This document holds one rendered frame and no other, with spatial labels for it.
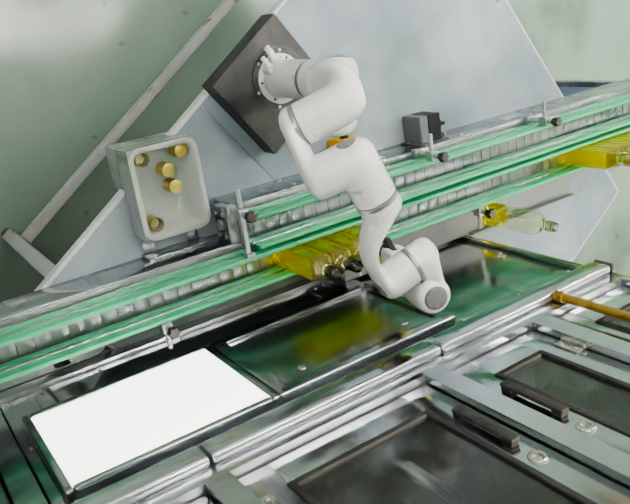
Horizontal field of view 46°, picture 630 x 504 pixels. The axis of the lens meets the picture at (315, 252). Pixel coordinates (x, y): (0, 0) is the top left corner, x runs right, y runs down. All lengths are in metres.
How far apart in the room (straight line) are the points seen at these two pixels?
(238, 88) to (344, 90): 0.55
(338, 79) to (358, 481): 0.71
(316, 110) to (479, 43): 1.16
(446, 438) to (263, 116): 0.96
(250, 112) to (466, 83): 0.81
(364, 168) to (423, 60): 1.00
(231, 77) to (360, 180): 0.63
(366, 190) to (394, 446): 0.47
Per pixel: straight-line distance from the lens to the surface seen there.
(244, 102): 1.89
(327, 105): 1.37
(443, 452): 1.35
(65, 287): 1.79
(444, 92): 2.36
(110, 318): 1.76
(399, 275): 1.45
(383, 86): 2.20
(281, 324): 1.79
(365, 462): 1.34
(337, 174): 1.34
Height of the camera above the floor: 2.48
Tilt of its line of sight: 55 degrees down
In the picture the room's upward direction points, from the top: 110 degrees clockwise
